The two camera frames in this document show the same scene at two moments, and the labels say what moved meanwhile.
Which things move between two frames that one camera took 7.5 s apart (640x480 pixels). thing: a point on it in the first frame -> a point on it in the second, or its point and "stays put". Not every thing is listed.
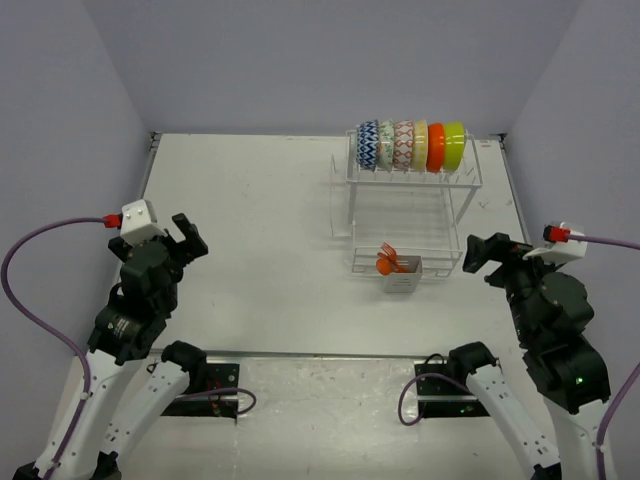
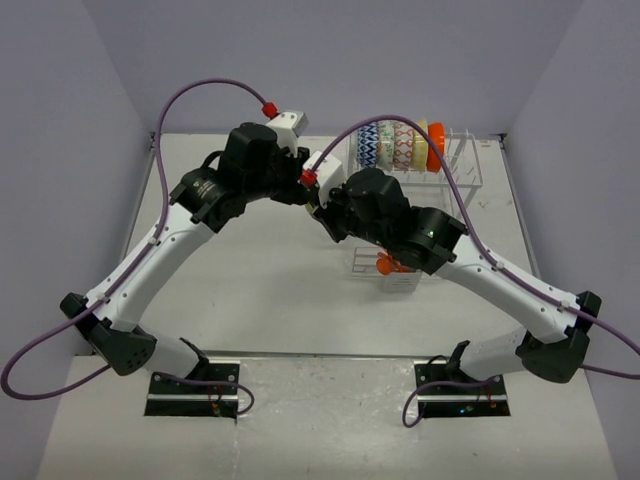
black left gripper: [194, 247] -> [297, 192]
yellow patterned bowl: [420, 145] stays put
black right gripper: [499, 246] -> [325, 214]
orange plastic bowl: [436, 147] stays put
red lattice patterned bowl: [403, 144] stays put
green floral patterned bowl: [385, 150] stays put
